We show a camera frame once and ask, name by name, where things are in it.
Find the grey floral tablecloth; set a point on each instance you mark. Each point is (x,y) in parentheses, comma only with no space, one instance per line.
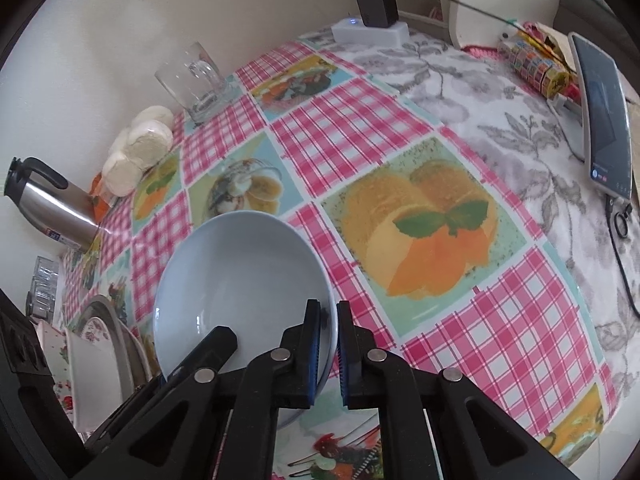
(525,150)

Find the stainless steel thermos jug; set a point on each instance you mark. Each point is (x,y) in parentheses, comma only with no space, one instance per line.
(55,205)

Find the strawberry print bowl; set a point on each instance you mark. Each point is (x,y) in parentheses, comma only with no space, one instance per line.
(52,350)

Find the stainless steel basin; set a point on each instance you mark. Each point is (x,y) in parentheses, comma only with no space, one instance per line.
(127,340)

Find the orange snack packet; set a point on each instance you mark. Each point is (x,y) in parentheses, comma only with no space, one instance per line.
(97,195)

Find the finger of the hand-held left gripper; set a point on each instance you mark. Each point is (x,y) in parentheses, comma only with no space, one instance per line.
(120,420)

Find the white rectangular plate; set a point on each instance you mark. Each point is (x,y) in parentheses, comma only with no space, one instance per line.
(95,375)

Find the white chair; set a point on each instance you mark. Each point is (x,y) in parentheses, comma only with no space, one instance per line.
(465,10)

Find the white power strip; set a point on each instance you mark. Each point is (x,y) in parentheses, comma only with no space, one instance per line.
(370,32)

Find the smartphone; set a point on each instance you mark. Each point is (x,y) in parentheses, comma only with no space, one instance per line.
(602,120)

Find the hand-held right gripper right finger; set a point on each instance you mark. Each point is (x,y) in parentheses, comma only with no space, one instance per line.
(343,360)

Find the bag of white steamed buns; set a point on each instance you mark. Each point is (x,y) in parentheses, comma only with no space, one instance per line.
(140,145)

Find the small glass cup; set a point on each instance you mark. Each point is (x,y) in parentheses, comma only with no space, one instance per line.
(45,270)
(40,302)

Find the black charger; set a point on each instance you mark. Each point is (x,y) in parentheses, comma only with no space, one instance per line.
(375,5)

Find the clear glass mug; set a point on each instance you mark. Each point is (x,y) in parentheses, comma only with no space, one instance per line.
(195,85)

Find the round floral plate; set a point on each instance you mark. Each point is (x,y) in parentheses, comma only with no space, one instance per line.
(95,330)

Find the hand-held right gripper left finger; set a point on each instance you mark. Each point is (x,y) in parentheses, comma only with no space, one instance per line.
(315,360)

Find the colourful candy roll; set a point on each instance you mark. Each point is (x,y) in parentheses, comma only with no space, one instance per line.
(535,65)

